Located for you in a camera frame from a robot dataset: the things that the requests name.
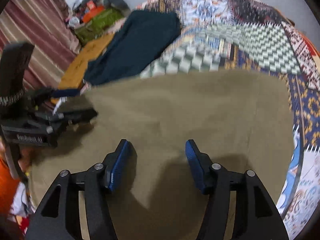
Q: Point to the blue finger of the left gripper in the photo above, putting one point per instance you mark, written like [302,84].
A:
[67,93]
[68,111]

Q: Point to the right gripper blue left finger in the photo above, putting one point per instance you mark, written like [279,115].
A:
[101,180]

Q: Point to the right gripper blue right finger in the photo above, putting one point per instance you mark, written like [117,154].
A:
[215,181]

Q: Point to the khaki pants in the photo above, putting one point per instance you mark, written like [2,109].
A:
[240,118]

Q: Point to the person's left hand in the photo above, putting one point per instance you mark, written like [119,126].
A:
[24,162]

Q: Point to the striped red beige curtain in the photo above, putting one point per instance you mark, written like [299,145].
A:
[41,23]

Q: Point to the orange box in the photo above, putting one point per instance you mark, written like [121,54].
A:
[92,13]

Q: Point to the dark navy folded garment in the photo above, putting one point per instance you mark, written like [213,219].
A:
[142,39]

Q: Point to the patchwork patterned bedspread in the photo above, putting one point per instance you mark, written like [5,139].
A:
[252,35]

